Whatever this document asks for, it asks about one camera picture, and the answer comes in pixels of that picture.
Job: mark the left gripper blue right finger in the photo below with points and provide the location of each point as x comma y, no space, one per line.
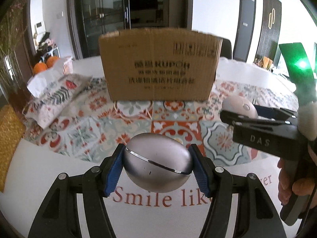
202,171

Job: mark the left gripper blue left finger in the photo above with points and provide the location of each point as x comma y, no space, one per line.
113,169

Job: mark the silver egg-shaped speaker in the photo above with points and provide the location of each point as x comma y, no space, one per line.
157,163

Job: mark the pink white round toy lamp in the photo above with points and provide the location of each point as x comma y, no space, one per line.
239,105

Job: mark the person's right hand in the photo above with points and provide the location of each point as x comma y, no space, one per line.
302,187

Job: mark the patterned tile table mat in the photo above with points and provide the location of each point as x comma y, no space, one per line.
92,126

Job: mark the dark dining chair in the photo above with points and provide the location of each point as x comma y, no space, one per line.
226,49

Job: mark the floral fabric tissue cover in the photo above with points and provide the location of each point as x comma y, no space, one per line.
55,98

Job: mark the brown cardboard box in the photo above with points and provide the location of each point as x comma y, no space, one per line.
159,64

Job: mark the yellow woven placemat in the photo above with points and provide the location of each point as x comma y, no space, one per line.
12,130

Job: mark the white fruit basket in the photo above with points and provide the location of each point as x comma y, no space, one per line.
65,65

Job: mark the orange fruit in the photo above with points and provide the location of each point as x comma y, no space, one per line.
51,61
39,67

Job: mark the dried pink flower bouquet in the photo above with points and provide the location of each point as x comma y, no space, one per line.
11,34

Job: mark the dark glass sliding door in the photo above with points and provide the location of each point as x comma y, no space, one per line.
89,19

